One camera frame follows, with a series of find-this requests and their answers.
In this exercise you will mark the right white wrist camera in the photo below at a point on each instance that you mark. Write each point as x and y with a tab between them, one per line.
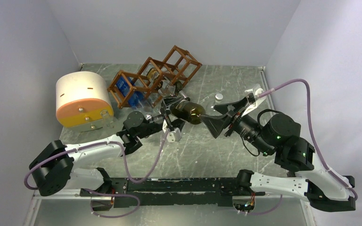
253	99

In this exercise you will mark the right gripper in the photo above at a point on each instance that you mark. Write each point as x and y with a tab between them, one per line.
215	124

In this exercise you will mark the brown wooden wine rack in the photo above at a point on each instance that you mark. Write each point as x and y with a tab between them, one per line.
150	83

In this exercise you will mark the cream orange cylindrical box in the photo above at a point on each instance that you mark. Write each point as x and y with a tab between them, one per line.
81	100

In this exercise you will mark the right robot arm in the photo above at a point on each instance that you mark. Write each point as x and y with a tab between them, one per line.
312	181

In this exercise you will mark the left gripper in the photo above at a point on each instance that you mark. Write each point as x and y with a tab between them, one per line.
169	103

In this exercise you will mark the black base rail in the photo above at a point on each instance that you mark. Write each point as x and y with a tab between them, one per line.
174	191

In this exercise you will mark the green wine bottle tan label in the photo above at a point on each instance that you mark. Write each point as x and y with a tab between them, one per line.
176	92

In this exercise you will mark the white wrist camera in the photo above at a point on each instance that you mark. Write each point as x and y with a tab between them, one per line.
253	99
174	135

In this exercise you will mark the clear round bottle red label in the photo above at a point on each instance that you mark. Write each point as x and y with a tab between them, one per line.
217	99

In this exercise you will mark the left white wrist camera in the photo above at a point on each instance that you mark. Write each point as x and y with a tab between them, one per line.
174	135

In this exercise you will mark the dark wine bottle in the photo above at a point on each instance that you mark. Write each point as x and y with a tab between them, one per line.
188	111

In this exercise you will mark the clear glass bottle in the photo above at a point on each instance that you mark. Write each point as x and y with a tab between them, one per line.
108	121

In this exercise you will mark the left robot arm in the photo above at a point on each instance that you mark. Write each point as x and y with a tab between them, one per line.
61	166

